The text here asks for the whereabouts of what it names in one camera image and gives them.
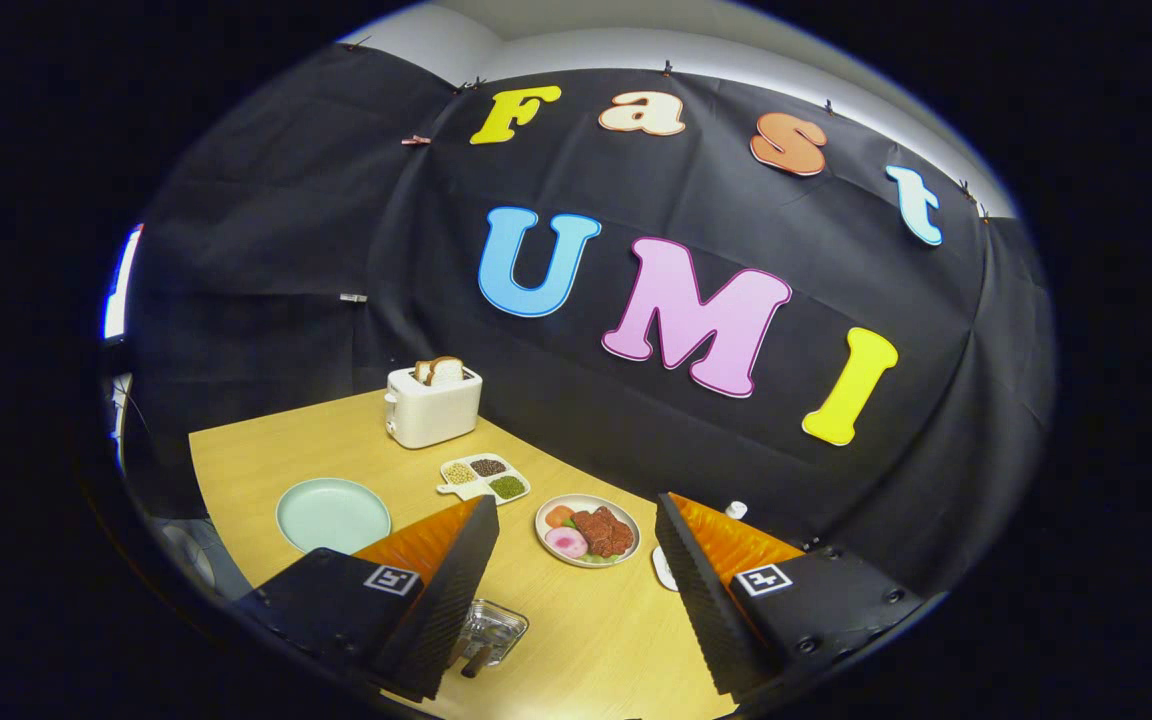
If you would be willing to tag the white divided tray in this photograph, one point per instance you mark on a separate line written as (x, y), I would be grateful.
(466, 489)

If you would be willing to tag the light green plate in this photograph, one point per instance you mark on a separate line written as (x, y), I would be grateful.
(331, 515)

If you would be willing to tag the large bread slice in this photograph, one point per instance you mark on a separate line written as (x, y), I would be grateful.
(447, 371)

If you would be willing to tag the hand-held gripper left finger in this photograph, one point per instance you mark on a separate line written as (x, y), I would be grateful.
(441, 610)

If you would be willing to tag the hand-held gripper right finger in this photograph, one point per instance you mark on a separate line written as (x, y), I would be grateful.
(701, 600)

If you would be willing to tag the orange tomato slice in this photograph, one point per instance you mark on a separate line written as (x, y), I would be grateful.
(560, 516)

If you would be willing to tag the white square coaster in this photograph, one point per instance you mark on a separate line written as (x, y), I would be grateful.
(663, 568)

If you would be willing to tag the white toaster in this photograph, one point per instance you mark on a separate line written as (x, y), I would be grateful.
(433, 415)

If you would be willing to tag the yellow soybeans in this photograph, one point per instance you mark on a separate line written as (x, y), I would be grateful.
(460, 473)

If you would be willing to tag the lit computer monitor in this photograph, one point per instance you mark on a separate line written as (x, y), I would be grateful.
(121, 290)

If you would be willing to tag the pink round ham slice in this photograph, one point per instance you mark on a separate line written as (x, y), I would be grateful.
(567, 543)

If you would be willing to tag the brown steak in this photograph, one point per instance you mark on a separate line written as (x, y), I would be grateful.
(604, 530)

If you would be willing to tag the green lettuce leaf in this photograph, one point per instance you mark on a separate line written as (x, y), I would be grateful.
(601, 558)

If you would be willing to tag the white round food plate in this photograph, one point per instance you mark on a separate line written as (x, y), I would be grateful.
(626, 520)

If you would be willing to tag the green drink bottle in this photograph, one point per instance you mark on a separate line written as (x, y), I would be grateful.
(736, 510)

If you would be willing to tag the green mung beans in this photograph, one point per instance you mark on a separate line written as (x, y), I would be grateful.
(508, 488)

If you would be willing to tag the small bread slice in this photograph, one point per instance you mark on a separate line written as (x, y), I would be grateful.
(423, 372)

